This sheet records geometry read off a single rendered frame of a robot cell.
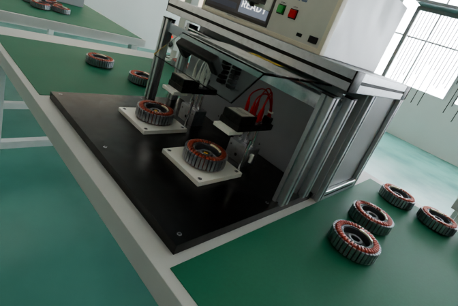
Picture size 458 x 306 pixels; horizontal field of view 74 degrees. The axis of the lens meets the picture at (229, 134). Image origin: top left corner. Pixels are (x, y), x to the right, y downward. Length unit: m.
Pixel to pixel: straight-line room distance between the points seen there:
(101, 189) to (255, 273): 0.33
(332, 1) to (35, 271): 1.38
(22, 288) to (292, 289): 1.09
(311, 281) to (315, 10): 0.57
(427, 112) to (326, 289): 6.49
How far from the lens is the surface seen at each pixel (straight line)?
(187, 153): 0.74
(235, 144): 0.86
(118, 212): 0.61
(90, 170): 0.71
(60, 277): 1.49
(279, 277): 0.61
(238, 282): 0.56
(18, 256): 1.57
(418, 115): 7.05
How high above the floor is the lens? 1.14
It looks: 21 degrees down
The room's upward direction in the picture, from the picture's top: 20 degrees clockwise
